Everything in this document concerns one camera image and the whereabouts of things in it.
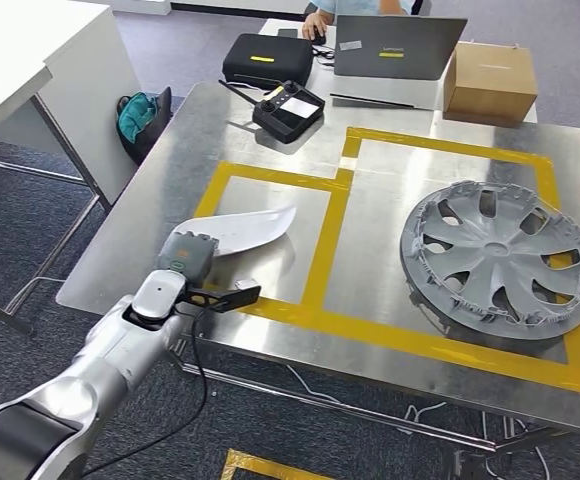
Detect person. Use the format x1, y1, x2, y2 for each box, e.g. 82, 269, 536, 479
301, 0, 424, 42

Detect grey laptop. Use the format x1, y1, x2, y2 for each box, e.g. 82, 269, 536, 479
329, 15, 468, 111

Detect brown cardboard box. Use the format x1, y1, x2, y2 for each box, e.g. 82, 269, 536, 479
442, 40, 539, 128

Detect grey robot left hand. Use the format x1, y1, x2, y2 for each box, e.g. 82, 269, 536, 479
157, 230, 220, 291

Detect grey wheel cover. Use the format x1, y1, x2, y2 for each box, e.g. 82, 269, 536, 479
399, 180, 580, 341

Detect person's hand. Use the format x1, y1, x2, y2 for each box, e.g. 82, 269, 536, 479
301, 11, 328, 41

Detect black remote controller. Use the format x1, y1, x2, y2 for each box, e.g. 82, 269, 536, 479
218, 78, 326, 145

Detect robot left wrist camera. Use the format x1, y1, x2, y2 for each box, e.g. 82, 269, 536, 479
175, 278, 263, 315

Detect steel workbench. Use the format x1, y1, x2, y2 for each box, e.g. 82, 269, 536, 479
55, 79, 580, 480

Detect black zip case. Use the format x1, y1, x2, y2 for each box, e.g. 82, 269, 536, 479
221, 33, 315, 91

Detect white office desk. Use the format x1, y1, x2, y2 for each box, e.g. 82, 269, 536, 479
257, 17, 538, 124
0, 0, 144, 336

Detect black and teal bag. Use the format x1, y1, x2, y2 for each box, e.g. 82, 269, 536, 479
116, 86, 174, 167

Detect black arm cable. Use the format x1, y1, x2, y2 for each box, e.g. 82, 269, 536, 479
82, 307, 211, 480

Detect white curved plastic part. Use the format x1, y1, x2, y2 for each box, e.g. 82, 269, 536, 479
172, 203, 298, 258

